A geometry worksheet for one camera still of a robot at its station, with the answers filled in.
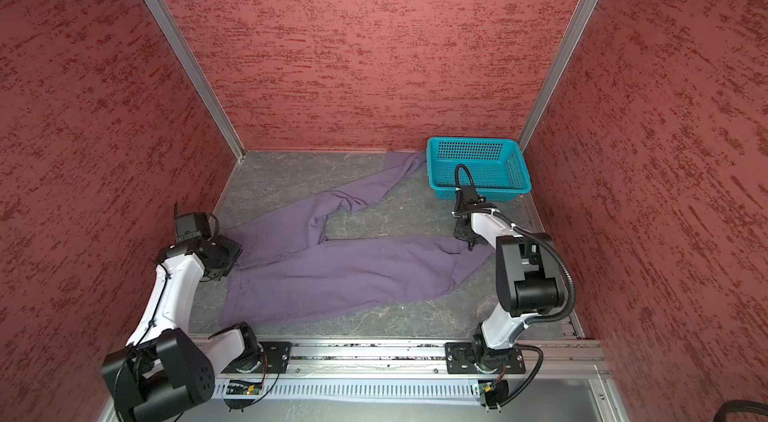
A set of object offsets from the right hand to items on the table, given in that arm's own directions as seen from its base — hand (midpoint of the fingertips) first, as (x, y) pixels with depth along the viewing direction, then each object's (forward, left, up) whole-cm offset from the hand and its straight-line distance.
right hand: (470, 239), depth 94 cm
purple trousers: (-8, +58, 0) cm, 58 cm away
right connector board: (-40, +2, -4) cm, 41 cm away
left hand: (-8, +69, +7) cm, 70 cm away
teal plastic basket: (+33, -18, -2) cm, 38 cm away
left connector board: (-38, +63, -3) cm, 73 cm away
